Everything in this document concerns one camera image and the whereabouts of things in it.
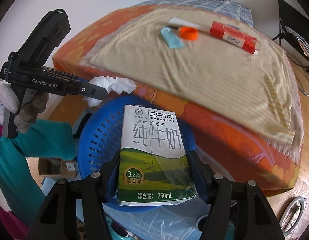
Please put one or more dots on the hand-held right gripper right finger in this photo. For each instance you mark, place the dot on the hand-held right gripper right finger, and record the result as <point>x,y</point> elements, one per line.
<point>198,180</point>

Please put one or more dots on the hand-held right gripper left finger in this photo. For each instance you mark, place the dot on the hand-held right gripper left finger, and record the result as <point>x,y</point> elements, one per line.
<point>111,180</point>

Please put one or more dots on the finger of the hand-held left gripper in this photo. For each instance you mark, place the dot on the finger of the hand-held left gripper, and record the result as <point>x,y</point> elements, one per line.
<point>67,77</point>
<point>89,91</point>

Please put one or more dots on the white tissue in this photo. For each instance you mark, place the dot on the white tissue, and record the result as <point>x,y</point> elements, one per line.
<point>119,85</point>

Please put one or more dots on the blue plastic basket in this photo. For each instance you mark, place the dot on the blue plastic basket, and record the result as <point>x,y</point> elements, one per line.
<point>104,135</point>

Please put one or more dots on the green and white milk carton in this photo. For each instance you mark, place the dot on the green and white milk carton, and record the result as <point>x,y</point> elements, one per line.
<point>152,155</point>

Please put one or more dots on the light blue wrapper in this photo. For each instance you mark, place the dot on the light blue wrapper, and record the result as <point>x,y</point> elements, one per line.
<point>172,38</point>

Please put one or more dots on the orange bottle cap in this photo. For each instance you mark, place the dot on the orange bottle cap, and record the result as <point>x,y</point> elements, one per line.
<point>189,33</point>

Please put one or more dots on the red and white box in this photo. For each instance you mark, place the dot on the red and white box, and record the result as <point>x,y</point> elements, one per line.
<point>232,36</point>

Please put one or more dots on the person's left forearm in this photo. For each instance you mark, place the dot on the person's left forearm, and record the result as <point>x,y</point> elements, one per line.
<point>32,145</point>

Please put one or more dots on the person's left hand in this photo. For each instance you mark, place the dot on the person's left hand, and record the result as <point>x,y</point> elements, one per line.
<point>32,110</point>

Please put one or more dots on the clear plastic bag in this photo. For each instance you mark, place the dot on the clear plastic bag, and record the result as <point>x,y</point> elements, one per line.
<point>157,222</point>

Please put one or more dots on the small cardboard box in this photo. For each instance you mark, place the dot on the small cardboard box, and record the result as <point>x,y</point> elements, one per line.
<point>52,167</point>

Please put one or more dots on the yellow striped cloth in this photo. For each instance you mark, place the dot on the yellow striped cloth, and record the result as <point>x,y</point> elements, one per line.
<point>194,80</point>

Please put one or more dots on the pink clothing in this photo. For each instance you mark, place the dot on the pink clothing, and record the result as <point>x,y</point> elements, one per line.
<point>4,222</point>

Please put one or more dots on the blue checked bed sheet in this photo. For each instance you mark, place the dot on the blue checked bed sheet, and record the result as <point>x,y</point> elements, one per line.
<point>219,7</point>

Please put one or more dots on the checked cloth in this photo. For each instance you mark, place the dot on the checked cloth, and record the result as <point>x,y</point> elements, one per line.
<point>305,45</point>

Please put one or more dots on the black folding chair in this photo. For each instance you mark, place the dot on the black folding chair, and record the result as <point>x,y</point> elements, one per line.
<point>292,17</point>

